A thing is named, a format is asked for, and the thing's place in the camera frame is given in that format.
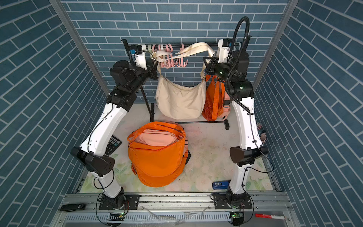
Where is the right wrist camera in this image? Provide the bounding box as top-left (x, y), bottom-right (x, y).
top-left (216, 38), bottom-right (232, 63)

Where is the pink pen cup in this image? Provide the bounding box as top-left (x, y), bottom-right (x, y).
top-left (257, 123), bottom-right (267, 144)

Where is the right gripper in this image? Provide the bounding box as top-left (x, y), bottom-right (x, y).
top-left (203, 59), bottom-right (232, 88)

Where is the red white marker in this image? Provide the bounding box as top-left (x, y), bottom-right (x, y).
top-left (255, 213), bottom-right (285, 220)

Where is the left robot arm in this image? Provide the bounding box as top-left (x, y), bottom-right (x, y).
top-left (71, 60), bottom-right (158, 210)

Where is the black remote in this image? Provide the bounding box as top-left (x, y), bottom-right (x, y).
top-left (60, 203), bottom-right (86, 212)

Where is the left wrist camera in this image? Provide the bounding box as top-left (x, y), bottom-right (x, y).
top-left (130, 44), bottom-right (147, 70)

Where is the blue black stapler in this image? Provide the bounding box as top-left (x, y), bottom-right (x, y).
top-left (212, 180), bottom-right (230, 190)

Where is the pink sling bag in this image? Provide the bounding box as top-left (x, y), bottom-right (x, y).
top-left (222, 92), bottom-right (230, 120)
top-left (135, 129), bottom-right (178, 147)

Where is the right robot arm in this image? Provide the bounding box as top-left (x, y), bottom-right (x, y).
top-left (203, 17), bottom-right (268, 210)

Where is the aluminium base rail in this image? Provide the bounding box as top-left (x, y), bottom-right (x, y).
top-left (51, 192), bottom-right (299, 227)

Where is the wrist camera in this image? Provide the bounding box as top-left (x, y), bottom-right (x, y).
top-left (130, 44), bottom-right (147, 70)
top-left (216, 38), bottom-right (232, 63)

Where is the black calculator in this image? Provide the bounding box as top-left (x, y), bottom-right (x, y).
top-left (105, 135), bottom-right (122, 156)

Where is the black clothes rack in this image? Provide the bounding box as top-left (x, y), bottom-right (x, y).
top-left (122, 39), bottom-right (230, 130)

